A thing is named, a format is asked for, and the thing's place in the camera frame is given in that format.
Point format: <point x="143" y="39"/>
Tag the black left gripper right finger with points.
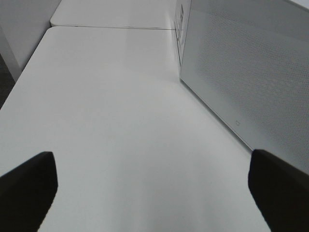
<point x="280" y="191"/>

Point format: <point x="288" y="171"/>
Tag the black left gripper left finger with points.
<point x="27" y="193"/>

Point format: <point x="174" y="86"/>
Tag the white microwave door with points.
<point x="248" y="60"/>

